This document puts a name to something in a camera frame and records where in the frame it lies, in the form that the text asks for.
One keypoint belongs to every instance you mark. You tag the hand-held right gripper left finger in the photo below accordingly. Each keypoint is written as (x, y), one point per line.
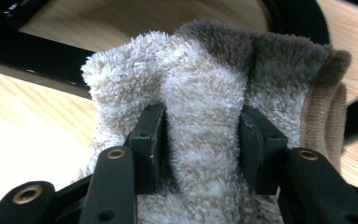
(149, 149)

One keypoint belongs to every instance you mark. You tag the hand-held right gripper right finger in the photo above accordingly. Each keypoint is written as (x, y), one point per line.
(261, 149)

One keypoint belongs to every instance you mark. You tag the beige fluffy towel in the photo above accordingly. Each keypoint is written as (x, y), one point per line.
(205, 93)

